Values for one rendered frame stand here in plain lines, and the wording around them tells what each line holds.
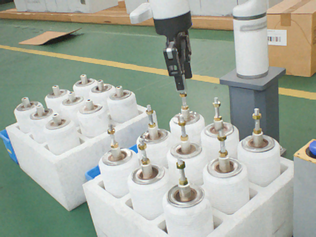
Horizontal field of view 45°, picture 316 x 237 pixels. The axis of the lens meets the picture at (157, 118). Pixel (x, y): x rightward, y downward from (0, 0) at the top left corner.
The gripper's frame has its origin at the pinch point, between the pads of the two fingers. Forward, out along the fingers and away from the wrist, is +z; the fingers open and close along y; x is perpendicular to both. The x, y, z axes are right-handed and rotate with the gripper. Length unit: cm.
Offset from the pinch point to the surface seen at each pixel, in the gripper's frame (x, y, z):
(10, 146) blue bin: 79, 27, 31
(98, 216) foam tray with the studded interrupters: 26.5, -8.7, 31.3
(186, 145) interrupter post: 2.0, -1.1, 16.1
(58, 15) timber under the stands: 209, 304, 34
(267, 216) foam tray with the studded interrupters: -15.0, -8.5, 30.6
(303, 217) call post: -22.2, -13.2, 26.5
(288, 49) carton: -24, 108, 34
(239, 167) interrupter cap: -10.2, -7.2, 18.2
